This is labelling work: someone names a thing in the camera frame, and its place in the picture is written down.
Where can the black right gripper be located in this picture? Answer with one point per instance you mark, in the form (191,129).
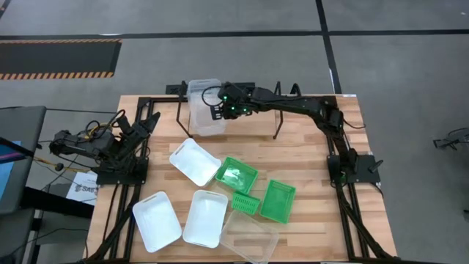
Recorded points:
(236,100)

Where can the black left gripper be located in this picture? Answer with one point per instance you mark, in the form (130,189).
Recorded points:
(133,133)

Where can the white plastic basket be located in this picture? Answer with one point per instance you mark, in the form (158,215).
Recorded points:
(205,220)
(194,161)
(157,221)

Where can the green plastic basket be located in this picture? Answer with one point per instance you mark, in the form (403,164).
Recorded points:
(245,203)
(277,201)
(236,175)

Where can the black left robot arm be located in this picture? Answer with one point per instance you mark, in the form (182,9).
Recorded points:
(95,146)

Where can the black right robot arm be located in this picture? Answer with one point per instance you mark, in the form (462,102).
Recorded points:
(311,106)

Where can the white printed paper sheet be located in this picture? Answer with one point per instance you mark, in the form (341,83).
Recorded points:
(84,188)

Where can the black hazard-striped floor mat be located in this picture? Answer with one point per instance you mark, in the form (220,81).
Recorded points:
(58,56)

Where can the grey side table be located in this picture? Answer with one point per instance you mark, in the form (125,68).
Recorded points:
(22,124)

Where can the black stand base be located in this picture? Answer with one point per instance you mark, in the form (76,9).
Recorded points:
(454,139)

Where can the black aluminium table frame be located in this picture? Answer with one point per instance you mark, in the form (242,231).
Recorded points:
(342,220)

